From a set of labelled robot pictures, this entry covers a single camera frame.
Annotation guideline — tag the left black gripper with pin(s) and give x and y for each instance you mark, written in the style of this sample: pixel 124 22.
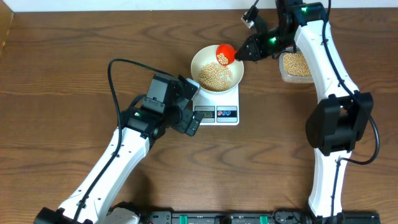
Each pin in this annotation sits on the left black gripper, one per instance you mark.
pixel 186 115

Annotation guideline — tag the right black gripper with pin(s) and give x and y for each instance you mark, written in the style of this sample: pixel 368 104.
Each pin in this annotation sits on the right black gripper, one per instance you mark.
pixel 252 42

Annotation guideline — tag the red plastic measuring scoop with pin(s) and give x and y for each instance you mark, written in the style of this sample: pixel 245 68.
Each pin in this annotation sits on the red plastic measuring scoop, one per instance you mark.
pixel 228 50

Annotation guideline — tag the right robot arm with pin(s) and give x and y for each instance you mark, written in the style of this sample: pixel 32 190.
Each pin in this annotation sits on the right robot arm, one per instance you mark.
pixel 340 118

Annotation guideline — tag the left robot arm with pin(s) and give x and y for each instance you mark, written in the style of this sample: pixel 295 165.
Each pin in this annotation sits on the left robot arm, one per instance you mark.
pixel 91 201

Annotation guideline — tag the white digital kitchen scale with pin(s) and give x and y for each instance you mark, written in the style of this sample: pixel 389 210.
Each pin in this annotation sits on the white digital kitchen scale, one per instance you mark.
pixel 218 108

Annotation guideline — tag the white round bowl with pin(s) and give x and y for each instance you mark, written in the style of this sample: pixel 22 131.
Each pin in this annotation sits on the white round bowl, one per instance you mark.
pixel 208 55

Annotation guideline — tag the soybeans in bowl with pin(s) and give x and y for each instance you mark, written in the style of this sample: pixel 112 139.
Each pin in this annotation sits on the soybeans in bowl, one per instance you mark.
pixel 215 77

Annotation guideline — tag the soybeans in scoop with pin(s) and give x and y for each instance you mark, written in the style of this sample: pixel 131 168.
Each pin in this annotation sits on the soybeans in scoop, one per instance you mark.
pixel 222 59

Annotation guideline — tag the yellow soybeans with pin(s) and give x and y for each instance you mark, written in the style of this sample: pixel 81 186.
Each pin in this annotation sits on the yellow soybeans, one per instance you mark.
pixel 296 65

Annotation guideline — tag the clear plastic container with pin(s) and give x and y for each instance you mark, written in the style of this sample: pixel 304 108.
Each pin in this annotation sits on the clear plastic container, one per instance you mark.
pixel 287 77

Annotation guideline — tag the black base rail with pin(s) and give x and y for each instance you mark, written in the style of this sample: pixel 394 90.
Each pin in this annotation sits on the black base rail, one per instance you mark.
pixel 129 213

